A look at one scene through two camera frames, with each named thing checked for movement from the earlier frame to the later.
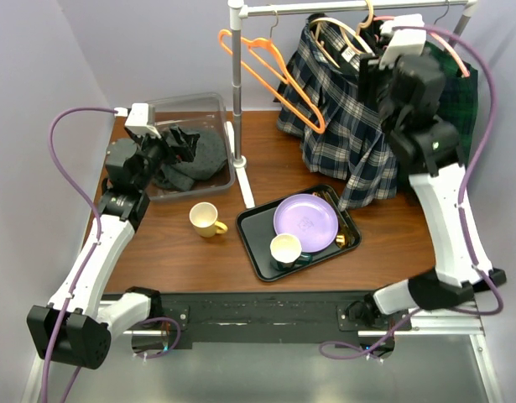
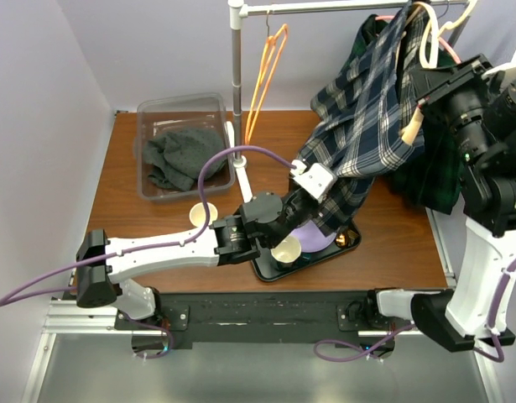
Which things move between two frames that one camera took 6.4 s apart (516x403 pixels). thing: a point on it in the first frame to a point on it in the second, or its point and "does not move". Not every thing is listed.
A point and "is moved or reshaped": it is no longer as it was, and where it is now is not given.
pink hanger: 440,39 does not move
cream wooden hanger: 354,36 to 429,54
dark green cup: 304,258 does not move
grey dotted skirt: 210,154 does not move
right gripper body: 386,107 to 469,98
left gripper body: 153,150 to 295,208
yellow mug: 203,216 does not move
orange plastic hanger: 278,76 to 249,134
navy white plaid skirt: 325,96 is moved or reshaped
